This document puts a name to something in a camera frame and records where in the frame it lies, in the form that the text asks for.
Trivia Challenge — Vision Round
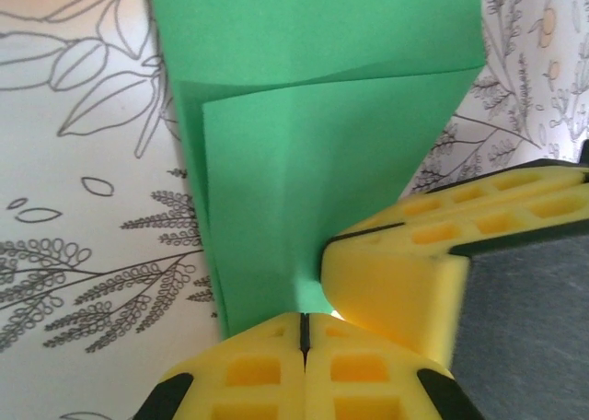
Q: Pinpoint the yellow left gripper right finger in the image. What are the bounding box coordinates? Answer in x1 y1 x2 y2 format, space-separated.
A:
304 312 484 420

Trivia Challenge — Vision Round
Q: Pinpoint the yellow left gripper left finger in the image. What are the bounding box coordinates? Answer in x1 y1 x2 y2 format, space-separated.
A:
140 312 308 420

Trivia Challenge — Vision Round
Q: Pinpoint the green square paper sheet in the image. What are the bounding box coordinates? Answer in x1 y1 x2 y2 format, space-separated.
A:
149 0 484 343

